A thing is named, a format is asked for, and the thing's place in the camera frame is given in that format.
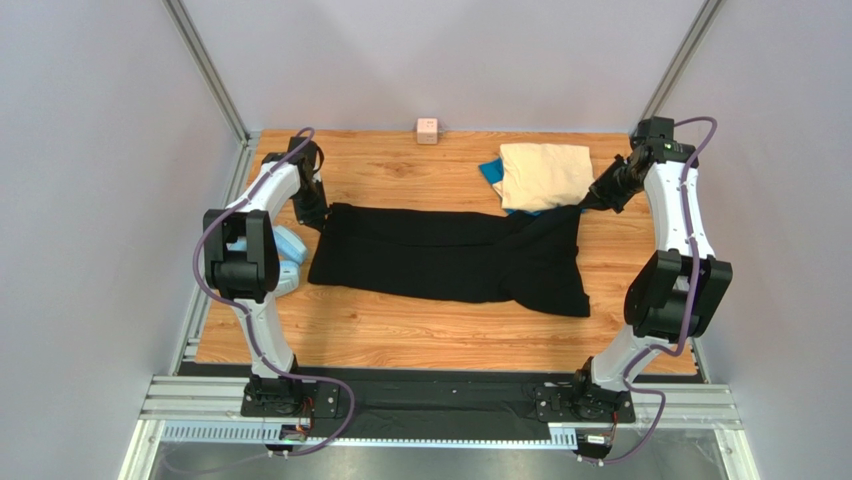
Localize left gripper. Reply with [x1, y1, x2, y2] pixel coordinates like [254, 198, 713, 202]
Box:
[292, 177, 332, 232]

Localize light blue headphones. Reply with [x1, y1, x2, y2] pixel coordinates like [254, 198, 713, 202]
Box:
[218, 225, 309, 303]

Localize black t shirt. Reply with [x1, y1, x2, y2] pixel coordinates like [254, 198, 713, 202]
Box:
[308, 203, 591, 318]

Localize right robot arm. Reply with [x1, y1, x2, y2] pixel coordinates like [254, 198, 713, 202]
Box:
[575, 116, 733, 405]

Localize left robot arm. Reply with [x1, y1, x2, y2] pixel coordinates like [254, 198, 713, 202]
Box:
[193, 127, 329, 403]

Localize cream folded t shirt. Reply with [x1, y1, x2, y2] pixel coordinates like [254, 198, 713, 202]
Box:
[499, 143, 594, 212]

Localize blue folded t shirt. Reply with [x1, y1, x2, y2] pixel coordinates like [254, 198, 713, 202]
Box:
[478, 157, 588, 217]

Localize small beige cube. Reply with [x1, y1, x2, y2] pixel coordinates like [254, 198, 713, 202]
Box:
[415, 117, 441, 145]

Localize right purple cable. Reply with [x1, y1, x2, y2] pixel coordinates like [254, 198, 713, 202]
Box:
[575, 115, 720, 466]

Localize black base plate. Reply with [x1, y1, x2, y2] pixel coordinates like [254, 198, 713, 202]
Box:
[175, 361, 704, 442]

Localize aluminium frame rail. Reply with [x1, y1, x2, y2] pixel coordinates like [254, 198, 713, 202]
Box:
[120, 363, 758, 479]

